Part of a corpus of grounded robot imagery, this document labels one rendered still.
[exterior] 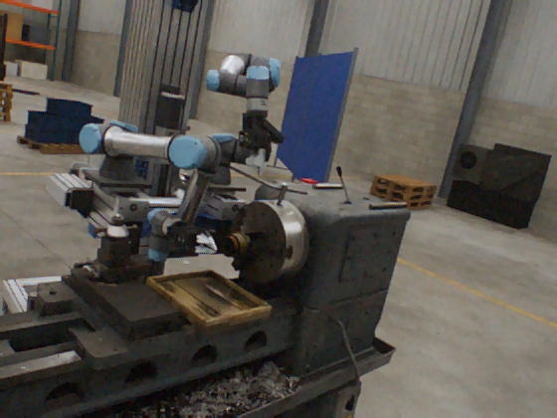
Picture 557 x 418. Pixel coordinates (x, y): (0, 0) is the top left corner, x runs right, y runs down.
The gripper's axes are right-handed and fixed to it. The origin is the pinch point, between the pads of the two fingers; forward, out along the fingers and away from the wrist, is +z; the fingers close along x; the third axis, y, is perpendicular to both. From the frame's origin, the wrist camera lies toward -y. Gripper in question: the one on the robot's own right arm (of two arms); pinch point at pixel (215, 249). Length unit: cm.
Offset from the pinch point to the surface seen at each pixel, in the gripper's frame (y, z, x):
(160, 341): 31.3, 19.9, -17.6
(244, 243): -12.3, 0.6, 1.4
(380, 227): -74, 16, 9
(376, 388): -155, -4, -108
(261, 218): -22.5, -3.5, 8.9
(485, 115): -1014, -352, 87
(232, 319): 0.2, 15.0, -19.4
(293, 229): -27.1, 9.5, 9.0
